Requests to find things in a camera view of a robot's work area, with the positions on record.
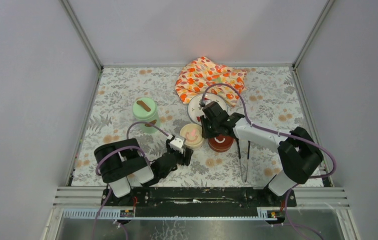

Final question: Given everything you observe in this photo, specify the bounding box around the red brown round lid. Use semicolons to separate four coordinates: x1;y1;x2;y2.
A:
208;135;234;153

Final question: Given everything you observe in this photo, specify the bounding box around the cream lid pink handle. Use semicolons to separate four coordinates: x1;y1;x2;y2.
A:
180;123;204;150

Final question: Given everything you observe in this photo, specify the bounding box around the green container cup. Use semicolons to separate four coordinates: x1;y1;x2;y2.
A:
137;113;161;134

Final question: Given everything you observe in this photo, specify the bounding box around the green lid brown handle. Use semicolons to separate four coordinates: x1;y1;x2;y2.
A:
132;97;157;120

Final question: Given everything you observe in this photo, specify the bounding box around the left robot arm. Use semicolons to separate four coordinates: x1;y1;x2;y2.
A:
94;136;193;206

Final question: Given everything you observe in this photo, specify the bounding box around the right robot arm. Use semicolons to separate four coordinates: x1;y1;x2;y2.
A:
200;101;324;206

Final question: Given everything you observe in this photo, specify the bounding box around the white plate blue rim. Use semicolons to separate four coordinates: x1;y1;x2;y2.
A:
188;93;228;125

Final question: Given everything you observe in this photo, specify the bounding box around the floral tablecloth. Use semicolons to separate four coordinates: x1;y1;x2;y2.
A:
72;66;307;187

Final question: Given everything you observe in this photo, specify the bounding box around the floral orange cloth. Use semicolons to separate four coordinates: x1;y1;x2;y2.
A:
175;56;248;107

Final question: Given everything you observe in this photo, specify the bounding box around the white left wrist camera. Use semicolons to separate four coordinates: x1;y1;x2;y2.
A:
169;135;186;154

